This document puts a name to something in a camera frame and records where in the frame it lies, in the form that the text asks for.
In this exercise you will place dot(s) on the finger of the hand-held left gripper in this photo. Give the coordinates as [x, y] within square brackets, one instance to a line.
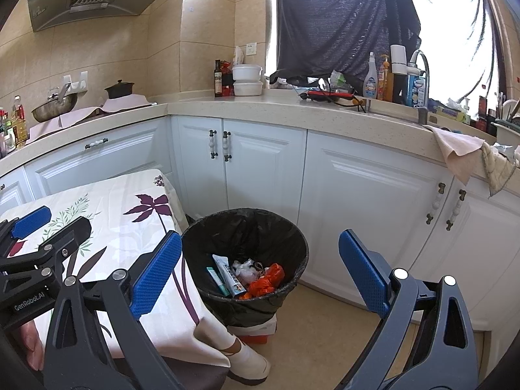
[30, 221]
[69, 231]

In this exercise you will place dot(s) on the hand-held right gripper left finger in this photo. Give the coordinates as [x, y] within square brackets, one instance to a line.
[158, 272]

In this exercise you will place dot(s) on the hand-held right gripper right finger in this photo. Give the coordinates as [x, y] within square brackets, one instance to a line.
[363, 272]

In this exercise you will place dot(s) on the small teal tube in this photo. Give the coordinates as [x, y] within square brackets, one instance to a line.
[215, 280]

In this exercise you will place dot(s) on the white blue toothpaste tube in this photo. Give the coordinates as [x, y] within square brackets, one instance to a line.
[229, 276]

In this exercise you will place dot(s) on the clear plastic bag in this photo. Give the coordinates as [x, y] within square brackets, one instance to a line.
[245, 270]

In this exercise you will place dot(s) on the orange plastic bag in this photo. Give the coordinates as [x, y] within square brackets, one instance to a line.
[266, 282]

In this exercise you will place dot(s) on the bin with black liner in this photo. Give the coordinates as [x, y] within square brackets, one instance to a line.
[252, 231]

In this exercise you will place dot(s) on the person's left hand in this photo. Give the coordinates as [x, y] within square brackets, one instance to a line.
[31, 343]

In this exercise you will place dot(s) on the floral tablecloth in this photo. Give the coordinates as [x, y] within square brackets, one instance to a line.
[105, 211]

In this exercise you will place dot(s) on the white kitchen cabinets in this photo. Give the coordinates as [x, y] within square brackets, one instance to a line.
[365, 195]

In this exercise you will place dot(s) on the group of condiment bottles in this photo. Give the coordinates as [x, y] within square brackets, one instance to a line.
[12, 126]

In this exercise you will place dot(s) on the orange white box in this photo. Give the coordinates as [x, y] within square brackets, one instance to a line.
[254, 331]

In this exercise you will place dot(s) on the steel wok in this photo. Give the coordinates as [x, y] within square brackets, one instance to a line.
[53, 109]

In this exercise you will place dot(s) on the beige stove cover cloth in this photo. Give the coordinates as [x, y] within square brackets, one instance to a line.
[89, 115]

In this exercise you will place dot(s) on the white shoe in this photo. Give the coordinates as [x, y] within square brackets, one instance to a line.
[248, 359]

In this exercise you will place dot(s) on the black cooking pot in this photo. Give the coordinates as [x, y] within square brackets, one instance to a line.
[119, 90]

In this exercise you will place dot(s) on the pink towel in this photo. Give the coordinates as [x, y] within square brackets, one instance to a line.
[459, 146]

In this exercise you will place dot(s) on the beige dish cloth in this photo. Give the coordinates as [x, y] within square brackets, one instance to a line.
[497, 166]

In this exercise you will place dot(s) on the beige kitchen countertop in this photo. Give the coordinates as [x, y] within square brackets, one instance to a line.
[284, 109]

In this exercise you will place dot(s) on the red black hand tool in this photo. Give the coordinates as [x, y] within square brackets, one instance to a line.
[325, 95]

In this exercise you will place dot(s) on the blue white carton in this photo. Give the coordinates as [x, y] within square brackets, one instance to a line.
[416, 91]

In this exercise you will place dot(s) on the white spray bottle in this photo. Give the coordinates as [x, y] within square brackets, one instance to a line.
[369, 81]

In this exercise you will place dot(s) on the orange soap bottle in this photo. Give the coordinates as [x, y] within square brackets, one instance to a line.
[384, 81]

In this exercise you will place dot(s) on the dark glass oil bottle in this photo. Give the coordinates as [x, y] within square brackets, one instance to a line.
[218, 81]

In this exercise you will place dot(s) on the utensil holder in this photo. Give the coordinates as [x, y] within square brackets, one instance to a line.
[505, 128]

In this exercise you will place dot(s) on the white lidded container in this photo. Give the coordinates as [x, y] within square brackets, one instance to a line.
[248, 88]
[247, 73]

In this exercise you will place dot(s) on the white water filter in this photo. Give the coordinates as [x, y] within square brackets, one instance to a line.
[399, 60]

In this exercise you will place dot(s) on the steel faucet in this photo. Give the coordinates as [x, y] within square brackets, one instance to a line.
[424, 65]

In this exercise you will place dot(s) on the grey range hood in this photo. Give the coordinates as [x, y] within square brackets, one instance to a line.
[93, 0]

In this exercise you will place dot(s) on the white plastic bag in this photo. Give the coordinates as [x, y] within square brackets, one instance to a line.
[238, 56]

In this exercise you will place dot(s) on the dark curtain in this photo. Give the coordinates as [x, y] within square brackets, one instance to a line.
[345, 20]

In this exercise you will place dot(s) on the white wall hook rack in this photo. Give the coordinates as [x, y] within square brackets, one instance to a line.
[75, 80]

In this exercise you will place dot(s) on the white wall socket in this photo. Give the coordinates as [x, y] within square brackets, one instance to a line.
[252, 48]

